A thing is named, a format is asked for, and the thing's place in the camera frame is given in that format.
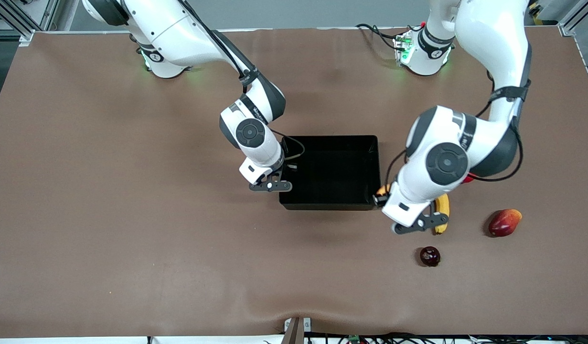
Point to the aluminium frame profile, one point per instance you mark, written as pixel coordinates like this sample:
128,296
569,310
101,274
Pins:
16,19
573,16

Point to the black rectangular plastic box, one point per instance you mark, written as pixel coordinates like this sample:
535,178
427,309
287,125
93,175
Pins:
332,177

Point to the large table cover mat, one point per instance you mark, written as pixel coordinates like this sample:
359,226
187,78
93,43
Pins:
131,239

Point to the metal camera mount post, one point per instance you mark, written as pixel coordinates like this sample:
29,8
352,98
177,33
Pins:
294,334

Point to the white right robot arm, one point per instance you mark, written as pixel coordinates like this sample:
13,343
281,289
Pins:
179,28

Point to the small green circuit board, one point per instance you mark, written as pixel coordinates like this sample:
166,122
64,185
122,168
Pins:
354,338

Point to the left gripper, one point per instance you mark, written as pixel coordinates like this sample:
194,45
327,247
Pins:
382,198

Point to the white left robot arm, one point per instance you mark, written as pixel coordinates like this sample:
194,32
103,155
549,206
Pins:
489,28

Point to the red pomegranate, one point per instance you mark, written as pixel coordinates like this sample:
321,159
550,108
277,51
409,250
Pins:
468,179

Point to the white module with green light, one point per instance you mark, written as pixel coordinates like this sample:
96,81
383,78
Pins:
402,48

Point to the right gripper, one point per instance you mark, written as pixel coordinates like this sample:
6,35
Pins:
285,168

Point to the red yellow mango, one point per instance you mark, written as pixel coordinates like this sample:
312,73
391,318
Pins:
504,223

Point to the dark purple plum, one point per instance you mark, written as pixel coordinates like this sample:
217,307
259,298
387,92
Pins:
430,256

